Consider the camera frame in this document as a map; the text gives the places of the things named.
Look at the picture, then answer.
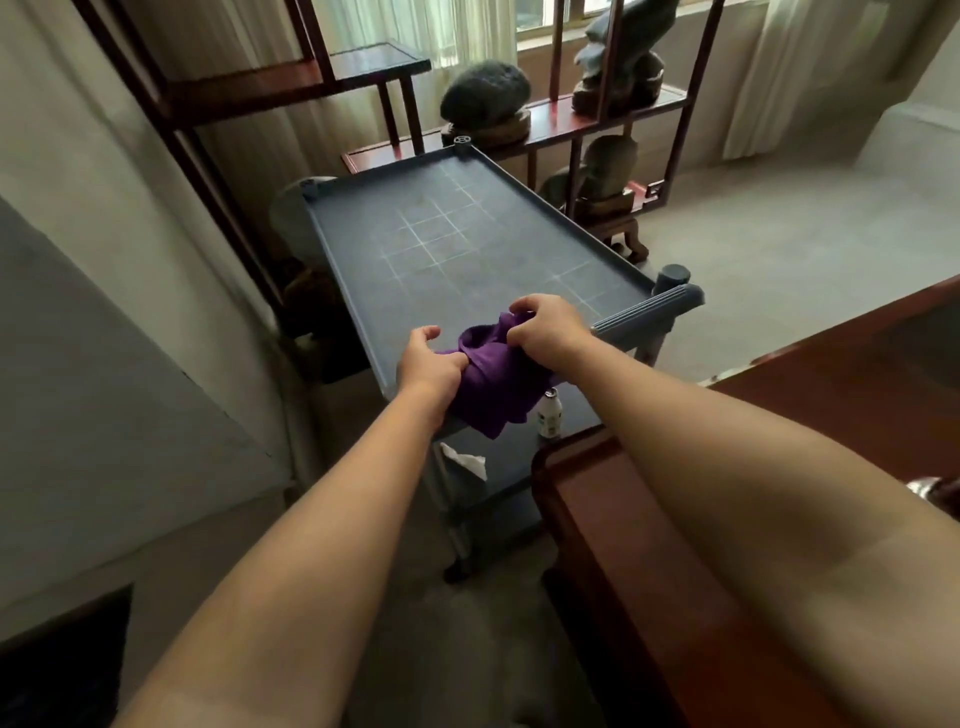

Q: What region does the person's left hand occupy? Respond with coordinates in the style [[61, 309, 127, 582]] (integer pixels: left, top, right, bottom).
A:
[[396, 324, 471, 411]]

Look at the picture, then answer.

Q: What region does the window frame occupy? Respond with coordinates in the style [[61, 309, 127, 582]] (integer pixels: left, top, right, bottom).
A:
[[516, 0, 627, 33]]

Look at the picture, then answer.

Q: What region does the sheer white curtain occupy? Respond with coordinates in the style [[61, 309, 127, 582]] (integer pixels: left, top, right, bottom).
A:
[[120, 0, 520, 249], [722, 0, 895, 163]]

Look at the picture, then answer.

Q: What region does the dark wooden display shelf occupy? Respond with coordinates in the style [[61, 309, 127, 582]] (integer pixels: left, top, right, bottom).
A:
[[73, 0, 728, 316]]

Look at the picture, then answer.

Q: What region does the round grey ornamental stone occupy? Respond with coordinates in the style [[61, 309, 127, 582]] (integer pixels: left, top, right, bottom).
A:
[[439, 60, 533, 150]]

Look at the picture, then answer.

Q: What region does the person's right forearm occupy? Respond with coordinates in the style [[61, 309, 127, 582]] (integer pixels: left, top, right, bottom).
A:
[[553, 336, 960, 728]]

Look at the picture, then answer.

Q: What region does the grey stone on carved stand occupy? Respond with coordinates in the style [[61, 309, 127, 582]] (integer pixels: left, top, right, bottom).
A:
[[539, 134, 651, 264]]

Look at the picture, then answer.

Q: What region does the grey plastic utility cart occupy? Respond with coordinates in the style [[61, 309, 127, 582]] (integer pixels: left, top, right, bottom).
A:
[[303, 140, 707, 584]]

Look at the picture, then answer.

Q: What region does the person's right hand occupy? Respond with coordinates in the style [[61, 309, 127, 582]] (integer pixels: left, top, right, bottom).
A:
[[507, 294, 594, 369]]

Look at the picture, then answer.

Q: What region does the tall dark ornamental stone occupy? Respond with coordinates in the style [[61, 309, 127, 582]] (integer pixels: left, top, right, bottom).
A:
[[572, 0, 666, 117]]

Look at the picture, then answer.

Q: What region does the purple cloth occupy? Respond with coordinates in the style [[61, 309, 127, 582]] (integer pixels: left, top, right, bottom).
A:
[[437, 311, 557, 441]]

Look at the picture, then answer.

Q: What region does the person's left forearm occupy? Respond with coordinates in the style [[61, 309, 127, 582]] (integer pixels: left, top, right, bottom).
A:
[[112, 384, 453, 728]]

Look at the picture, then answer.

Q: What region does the shiny metal object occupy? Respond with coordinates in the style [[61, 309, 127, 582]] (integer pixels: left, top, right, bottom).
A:
[[906, 475, 960, 521]]

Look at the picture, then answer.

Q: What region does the small white bottle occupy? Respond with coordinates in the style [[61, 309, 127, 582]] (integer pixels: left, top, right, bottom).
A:
[[535, 388, 564, 441]]

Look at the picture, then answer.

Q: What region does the crumpled white tissue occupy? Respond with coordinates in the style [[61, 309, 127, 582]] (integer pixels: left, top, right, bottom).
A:
[[438, 442, 489, 482]]

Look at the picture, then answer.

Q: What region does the reddish brown wooden desk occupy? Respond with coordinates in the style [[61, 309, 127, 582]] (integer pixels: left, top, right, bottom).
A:
[[531, 275, 960, 728]]

